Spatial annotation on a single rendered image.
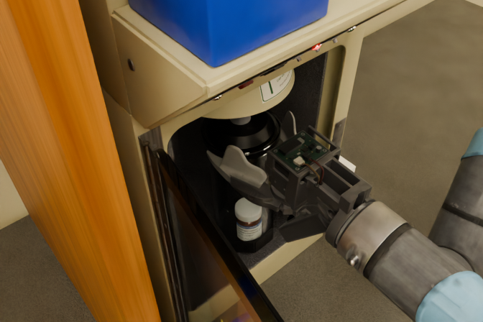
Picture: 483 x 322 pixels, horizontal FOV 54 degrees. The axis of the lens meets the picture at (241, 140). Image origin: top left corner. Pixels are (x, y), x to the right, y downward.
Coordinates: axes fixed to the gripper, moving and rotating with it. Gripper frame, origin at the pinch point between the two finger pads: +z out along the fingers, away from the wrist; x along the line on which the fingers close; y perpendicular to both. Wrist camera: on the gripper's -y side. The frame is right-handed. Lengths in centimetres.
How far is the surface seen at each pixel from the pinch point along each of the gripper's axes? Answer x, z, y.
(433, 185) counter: -40, -13, -28
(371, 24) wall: -81, 35, -29
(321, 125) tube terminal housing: -11.9, -4.2, -1.0
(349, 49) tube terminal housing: -11.5, -6.6, 13.5
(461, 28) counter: -101, 17, -29
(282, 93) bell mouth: -2.2, -4.9, 10.5
